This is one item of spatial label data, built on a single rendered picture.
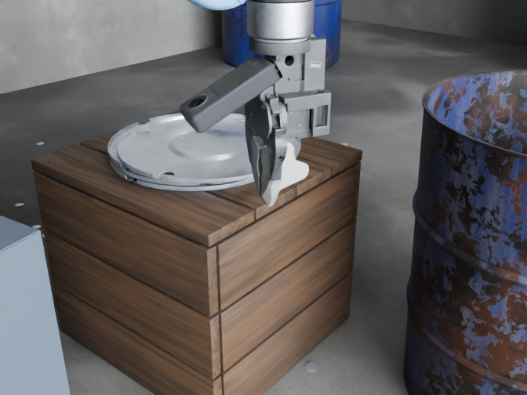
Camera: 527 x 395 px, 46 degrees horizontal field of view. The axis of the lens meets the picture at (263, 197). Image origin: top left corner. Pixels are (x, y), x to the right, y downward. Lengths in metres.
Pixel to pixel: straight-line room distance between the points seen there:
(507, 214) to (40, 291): 0.52
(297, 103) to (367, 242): 0.80
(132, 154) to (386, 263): 0.67
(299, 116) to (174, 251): 0.26
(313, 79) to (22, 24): 2.16
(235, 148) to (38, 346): 0.44
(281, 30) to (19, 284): 0.37
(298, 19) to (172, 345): 0.52
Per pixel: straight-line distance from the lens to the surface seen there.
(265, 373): 1.04
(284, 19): 0.69
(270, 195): 0.77
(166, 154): 0.97
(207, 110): 0.69
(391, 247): 1.47
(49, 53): 2.87
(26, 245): 0.62
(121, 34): 3.07
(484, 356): 0.90
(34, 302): 0.65
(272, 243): 0.91
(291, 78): 0.73
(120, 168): 0.96
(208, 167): 0.91
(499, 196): 0.77
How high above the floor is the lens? 0.74
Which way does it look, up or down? 26 degrees down
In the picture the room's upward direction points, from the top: straight up
